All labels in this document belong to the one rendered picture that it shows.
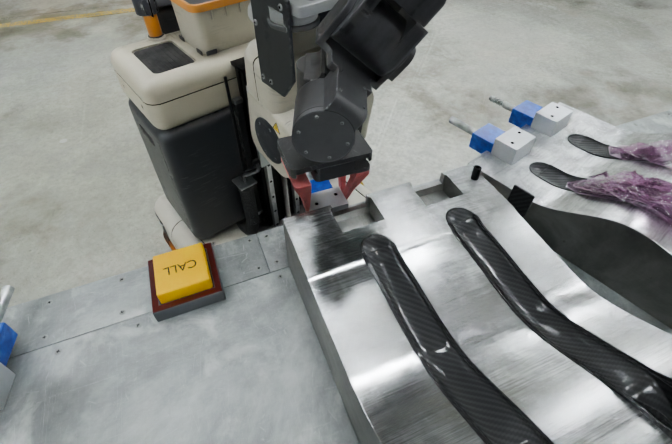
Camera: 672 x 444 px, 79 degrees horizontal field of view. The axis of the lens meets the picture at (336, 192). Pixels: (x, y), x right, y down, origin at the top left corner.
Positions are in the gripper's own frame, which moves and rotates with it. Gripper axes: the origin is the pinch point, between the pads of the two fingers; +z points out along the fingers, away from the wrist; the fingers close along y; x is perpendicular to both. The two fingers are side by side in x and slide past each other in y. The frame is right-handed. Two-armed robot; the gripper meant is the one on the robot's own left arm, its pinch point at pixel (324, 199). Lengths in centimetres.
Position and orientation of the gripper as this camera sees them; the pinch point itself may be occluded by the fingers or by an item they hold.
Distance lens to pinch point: 55.4
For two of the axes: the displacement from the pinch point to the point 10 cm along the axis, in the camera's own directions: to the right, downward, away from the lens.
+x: -3.6, -6.4, 6.8
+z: -0.1, 7.3, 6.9
